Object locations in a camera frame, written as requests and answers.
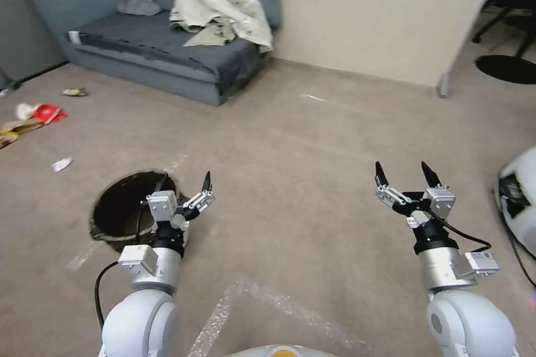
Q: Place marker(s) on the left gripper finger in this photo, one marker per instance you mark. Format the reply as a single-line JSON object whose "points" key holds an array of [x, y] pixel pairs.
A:
{"points": [[161, 183], [200, 202]]}

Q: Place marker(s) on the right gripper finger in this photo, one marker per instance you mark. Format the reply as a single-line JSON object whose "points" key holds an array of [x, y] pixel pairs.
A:
{"points": [[387, 194], [431, 175]]}

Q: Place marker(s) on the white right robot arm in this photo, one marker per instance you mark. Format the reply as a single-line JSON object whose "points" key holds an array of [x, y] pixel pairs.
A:
{"points": [[465, 319]]}

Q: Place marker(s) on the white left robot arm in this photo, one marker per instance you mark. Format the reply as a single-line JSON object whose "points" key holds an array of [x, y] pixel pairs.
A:
{"points": [[140, 319]]}

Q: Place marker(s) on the black round trash can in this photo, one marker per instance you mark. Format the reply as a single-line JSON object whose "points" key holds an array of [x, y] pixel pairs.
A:
{"points": [[121, 206]]}

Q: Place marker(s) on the small white floor scrap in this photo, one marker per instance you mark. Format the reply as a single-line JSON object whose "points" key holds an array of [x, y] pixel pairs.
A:
{"points": [[314, 97]]}

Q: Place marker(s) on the black round floor base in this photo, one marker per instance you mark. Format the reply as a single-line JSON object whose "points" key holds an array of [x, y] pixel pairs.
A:
{"points": [[508, 69]]}

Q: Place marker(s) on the white rounded machine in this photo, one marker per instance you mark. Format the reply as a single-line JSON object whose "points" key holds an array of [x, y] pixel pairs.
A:
{"points": [[521, 206]]}

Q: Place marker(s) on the white crumpled paper scrap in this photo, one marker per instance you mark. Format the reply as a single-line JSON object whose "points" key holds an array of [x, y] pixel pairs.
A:
{"points": [[61, 164]]}

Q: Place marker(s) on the blue-grey sofa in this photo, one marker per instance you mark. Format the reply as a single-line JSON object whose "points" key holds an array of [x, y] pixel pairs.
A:
{"points": [[142, 72]]}

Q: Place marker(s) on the green yellow snack wrapper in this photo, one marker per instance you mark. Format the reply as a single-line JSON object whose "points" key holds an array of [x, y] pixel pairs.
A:
{"points": [[75, 92]]}

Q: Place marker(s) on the white crumpled paper ball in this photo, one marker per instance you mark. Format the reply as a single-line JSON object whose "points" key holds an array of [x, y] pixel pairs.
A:
{"points": [[24, 110]]}

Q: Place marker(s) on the yellow crumpled wrapper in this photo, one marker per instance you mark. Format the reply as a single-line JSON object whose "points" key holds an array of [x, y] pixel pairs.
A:
{"points": [[7, 139]]}

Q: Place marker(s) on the white robot front shell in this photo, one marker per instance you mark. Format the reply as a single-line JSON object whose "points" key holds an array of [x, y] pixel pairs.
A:
{"points": [[282, 351]]}

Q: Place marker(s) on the beige office partition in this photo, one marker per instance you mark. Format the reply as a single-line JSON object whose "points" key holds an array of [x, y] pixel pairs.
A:
{"points": [[377, 14]]}

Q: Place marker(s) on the white sofa tag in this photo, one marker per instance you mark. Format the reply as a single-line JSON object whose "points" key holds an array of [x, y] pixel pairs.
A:
{"points": [[74, 37]]}

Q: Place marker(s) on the grey crumpled cloth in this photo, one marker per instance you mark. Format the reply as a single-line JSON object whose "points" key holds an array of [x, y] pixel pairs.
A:
{"points": [[140, 4]]}

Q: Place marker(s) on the black office chair base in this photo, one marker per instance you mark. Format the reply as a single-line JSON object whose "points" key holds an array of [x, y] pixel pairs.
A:
{"points": [[513, 1]]}

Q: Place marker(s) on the beige crumpled coat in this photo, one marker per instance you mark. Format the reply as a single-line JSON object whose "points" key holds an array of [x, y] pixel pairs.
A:
{"points": [[226, 1]]}

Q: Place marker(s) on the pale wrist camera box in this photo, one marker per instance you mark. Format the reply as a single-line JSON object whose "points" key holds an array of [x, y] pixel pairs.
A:
{"points": [[161, 205], [441, 202]]}

